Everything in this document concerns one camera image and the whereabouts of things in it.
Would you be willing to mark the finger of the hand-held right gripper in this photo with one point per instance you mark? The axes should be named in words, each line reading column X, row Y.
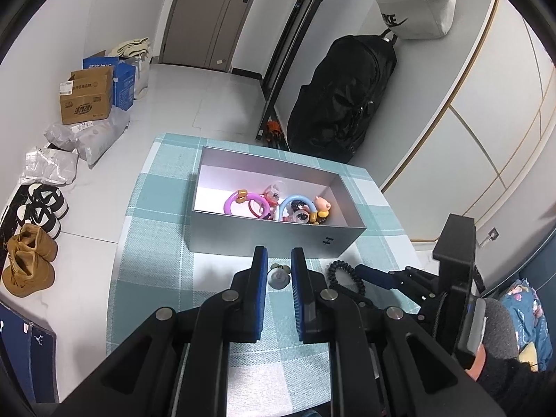
column 373, row 274
column 412, row 274

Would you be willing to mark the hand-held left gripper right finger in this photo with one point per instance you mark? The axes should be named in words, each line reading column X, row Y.
column 299, row 295

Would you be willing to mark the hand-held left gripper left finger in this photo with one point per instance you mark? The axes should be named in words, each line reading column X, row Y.
column 259, row 295

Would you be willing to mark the silver cardboard box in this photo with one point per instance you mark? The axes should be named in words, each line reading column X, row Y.
column 243, row 236

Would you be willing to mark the white round charm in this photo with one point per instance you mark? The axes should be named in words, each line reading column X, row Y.
column 299, row 217

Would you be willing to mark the person's right forearm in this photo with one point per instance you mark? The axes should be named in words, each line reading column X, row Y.
column 508, row 386

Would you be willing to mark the floral cloth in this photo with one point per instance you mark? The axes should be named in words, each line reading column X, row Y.
column 521, row 308

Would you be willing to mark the clear bangle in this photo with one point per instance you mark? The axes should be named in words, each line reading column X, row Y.
column 276, row 186

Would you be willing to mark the checked teal tablecloth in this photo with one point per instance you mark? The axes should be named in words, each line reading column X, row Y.
column 152, row 226

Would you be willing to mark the white wardrobe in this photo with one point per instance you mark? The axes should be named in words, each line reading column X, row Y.
column 478, row 117

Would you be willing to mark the orange tool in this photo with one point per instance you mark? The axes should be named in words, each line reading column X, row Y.
column 273, row 128

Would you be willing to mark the black backpack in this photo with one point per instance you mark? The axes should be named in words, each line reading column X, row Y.
column 343, row 95

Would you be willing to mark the brown boot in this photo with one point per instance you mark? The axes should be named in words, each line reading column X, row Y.
column 37, row 243
column 26, row 276

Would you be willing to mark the black and white sneaker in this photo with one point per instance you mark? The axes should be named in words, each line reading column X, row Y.
column 39, row 221
column 50, row 200

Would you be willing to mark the dark blue shoe box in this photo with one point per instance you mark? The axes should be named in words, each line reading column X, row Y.
column 17, row 347

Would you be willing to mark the blue cardboard box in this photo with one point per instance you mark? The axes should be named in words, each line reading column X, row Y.
column 124, row 87

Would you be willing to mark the white sports bag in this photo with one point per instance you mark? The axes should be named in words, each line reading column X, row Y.
column 408, row 0

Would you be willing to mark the brown cardboard box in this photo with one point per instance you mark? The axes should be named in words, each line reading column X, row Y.
column 84, row 104

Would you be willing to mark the cream tote bag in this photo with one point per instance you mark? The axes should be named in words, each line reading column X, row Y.
column 139, row 52

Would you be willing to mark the grey door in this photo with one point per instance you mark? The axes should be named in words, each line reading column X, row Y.
column 204, row 13

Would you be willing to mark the wall socket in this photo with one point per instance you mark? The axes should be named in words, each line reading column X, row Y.
column 493, row 235

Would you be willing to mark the black metal frame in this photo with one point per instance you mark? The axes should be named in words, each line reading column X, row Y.
column 295, row 30

